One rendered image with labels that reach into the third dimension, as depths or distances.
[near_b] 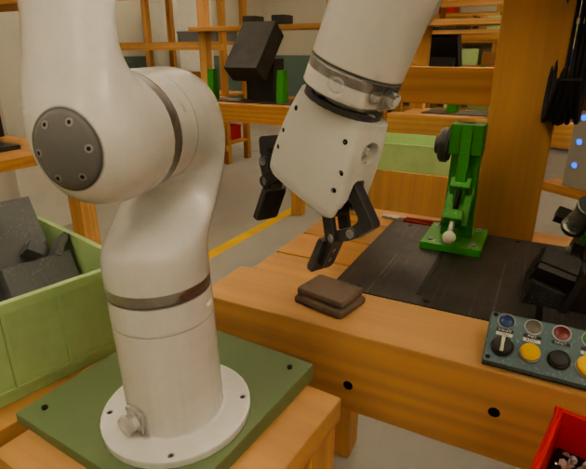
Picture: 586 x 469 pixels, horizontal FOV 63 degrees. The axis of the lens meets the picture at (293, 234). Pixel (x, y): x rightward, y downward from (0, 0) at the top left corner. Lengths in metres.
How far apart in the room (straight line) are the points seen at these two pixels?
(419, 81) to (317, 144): 0.92
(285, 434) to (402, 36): 0.49
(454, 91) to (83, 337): 1.01
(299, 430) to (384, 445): 1.24
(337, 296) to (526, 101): 0.66
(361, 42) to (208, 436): 0.46
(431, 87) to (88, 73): 1.02
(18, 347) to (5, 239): 0.30
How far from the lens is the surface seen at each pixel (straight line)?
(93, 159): 0.43
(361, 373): 0.80
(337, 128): 0.43
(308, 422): 0.68
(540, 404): 0.76
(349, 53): 0.41
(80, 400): 0.75
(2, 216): 1.13
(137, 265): 0.52
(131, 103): 0.44
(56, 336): 0.90
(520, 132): 1.23
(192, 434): 0.64
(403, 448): 1.90
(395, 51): 0.41
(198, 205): 0.55
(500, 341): 0.74
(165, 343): 0.56
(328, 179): 0.44
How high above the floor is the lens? 1.31
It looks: 21 degrees down
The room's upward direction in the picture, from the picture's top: straight up
